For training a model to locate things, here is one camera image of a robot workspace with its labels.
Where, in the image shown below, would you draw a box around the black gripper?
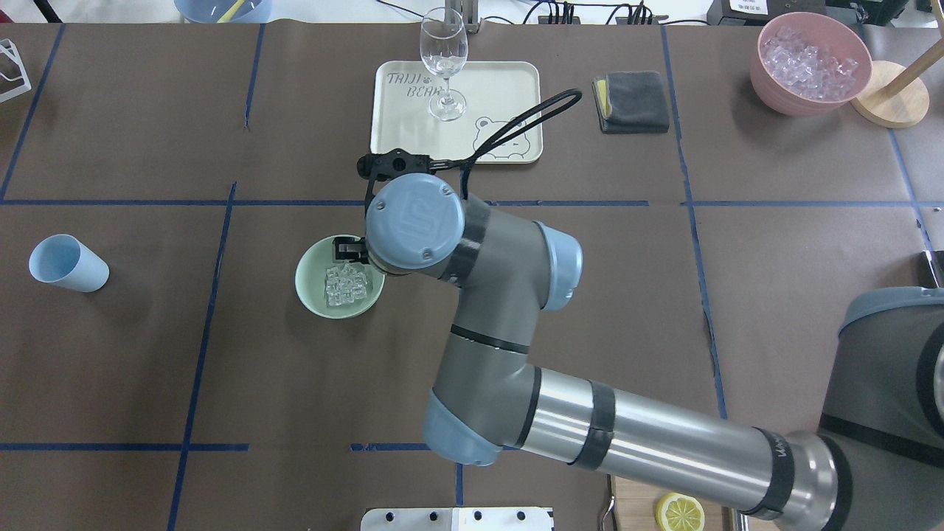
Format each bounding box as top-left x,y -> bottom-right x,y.
333,236 -> 369,265

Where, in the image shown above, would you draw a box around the light blue plastic cup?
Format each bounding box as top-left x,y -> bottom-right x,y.
28,233 -> 109,293

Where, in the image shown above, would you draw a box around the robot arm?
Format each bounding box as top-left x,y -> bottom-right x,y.
337,172 -> 943,530

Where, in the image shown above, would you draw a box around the mint green bowl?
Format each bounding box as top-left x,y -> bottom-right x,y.
294,233 -> 386,319

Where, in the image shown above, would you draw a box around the ice cubes in green bowl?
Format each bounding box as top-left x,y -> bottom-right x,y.
324,263 -> 372,307

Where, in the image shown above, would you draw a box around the blue bowl with fork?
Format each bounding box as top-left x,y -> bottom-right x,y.
174,1 -> 273,24

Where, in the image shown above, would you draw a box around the pink bowl of ice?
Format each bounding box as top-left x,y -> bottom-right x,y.
751,11 -> 872,117

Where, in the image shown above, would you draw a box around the cream serving tray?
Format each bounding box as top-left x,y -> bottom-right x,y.
370,60 -> 541,160

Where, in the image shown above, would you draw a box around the clear wine glass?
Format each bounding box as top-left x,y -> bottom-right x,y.
420,7 -> 468,122

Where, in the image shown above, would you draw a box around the dark grey folded cloth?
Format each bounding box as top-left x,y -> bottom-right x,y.
592,71 -> 670,134

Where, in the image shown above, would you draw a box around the wooden cutting board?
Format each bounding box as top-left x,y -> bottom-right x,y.
611,477 -> 778,530

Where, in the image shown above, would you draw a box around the lemon half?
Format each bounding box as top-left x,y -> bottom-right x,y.
654,492 -> 706,531

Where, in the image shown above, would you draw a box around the round wooden stand base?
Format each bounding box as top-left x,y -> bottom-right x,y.
852,26 -> 942,130

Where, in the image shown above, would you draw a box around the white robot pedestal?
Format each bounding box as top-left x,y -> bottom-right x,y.
360,505 -> 555,530

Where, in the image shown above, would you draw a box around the white wire cup rack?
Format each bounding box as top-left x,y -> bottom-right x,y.
1,39 -> 32,103

